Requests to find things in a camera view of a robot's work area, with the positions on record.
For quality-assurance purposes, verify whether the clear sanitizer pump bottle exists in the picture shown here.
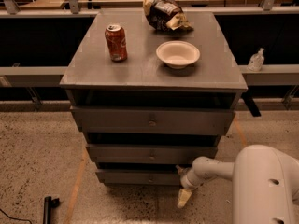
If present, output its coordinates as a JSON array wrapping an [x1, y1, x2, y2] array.
[[247, 48, 264, 72]]

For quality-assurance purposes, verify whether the grey drawer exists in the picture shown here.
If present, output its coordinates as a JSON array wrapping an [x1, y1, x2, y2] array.
[[71, 106, 235, 136], [86, 144, 218, 164], [96, 169, 187, 186]]

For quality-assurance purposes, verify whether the grey top drawer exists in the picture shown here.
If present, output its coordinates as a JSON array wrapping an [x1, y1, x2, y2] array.
[[71, 106, 235, 136]]

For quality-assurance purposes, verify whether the grey middle drawer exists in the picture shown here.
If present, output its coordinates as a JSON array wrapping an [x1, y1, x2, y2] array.
[[86, 144, 218, 164]]

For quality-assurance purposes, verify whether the crumpled chip bag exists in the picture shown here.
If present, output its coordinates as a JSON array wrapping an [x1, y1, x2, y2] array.
[[143, 0, 192, 32]]

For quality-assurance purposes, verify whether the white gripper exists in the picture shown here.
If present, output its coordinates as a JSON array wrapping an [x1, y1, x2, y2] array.
[[176, 165, 205, 208]]

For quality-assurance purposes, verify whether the white paper bowl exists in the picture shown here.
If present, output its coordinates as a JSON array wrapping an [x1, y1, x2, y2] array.
[[156, 40, 200, 69]]

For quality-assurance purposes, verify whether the black post on floor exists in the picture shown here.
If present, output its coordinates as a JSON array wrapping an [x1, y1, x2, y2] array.
[[43, 196, 60, 224]]

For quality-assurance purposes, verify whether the black cable on floor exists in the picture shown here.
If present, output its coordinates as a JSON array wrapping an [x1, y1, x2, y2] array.
[[0, 207, 34, 224]]

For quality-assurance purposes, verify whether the grey metal railing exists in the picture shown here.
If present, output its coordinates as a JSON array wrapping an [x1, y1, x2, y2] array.
[[0, 0, 299, 110]]

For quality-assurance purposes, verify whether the red soda can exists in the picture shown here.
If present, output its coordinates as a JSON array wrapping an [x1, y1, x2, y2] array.
[[105, 23, 127, 62]]

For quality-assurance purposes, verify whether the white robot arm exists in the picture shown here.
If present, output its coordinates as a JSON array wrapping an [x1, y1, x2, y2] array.
[[178, 145, 299, 224]]

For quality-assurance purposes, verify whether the grey bottom drawer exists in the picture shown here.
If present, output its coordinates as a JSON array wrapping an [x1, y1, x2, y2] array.
[[96, 169, 187, 186]]

